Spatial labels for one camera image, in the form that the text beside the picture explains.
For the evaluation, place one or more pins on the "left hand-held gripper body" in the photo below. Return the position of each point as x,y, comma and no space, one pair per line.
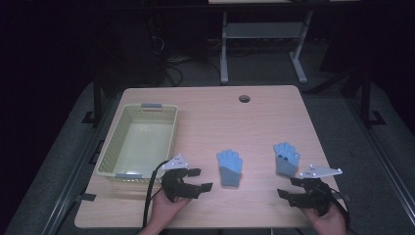
174,187

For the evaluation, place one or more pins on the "person's left hand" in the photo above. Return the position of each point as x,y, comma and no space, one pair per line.
164,210

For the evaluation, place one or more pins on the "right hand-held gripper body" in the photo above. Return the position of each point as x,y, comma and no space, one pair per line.
316,196

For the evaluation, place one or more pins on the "pale yellow perforated plastic basket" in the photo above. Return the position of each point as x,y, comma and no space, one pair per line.
147,143

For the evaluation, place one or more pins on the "white metal desk frame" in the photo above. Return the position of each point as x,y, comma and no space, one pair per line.
261,31

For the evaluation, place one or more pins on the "person's right hand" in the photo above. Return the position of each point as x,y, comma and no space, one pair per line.
328,223

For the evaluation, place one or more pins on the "blue knit glove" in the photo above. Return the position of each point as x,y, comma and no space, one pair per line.
229,169
286,160

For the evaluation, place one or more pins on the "black table edge clamp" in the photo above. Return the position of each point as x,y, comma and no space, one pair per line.
86,197

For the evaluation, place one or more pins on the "black metal stand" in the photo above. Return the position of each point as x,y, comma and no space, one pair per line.
367,98
97,98

